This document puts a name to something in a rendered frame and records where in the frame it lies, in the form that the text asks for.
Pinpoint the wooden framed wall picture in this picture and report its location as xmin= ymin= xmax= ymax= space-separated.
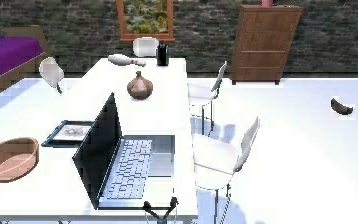
xmin=115 ymin=0 xmax=176 ymax=44

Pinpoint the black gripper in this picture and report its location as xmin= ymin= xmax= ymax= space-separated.
xmin=143 ymin=196 xmax=180 ymax=224

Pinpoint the white table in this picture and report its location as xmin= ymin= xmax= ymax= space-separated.
xmin=0 ymin=57 xmax=199 ymax=224

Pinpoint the brown round bowl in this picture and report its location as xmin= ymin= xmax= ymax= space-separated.
xmin=0 ymin=137 xmax=40 ymax=184

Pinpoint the open black silver laptop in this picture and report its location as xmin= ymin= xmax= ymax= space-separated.
xmin=71 ymin=92 xmax=177 ymax=211

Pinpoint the brown wooden chest of drawers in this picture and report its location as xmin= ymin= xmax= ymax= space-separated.
xmin=229 ymin=4 xmax=304 ymax=86

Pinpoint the white chair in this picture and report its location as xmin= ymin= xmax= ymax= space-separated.
xmin=38 ymin=56 xmax=65 ymax=95
xmin=191 ymin=115 xmax=261 ymax=224
xmin=186 ymin=60 xmax=228 ymax=136

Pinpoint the brown round vase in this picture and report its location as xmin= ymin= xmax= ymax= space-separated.
xmin=126 ymin=70 xmax=154 ymax=101

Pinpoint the bed with purple cover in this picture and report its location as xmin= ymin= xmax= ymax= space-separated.
xmin=0 ymin=26 xmax=53 ymax=102

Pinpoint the dark framed picture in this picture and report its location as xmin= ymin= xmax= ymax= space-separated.
xmin=41 ymin=119 xmax=96 ymax=149

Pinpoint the white bowling pin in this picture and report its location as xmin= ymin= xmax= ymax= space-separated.
xmin=107 ymin=53 xmax=147 ymax=68

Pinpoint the dark brown curved object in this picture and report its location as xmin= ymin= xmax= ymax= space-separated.
xmin=330 ymin=97 xmax=355 ymax=116

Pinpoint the black cup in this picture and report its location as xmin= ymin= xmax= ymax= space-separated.
xmin=156 ymin=43 xmax=170 ymax=67

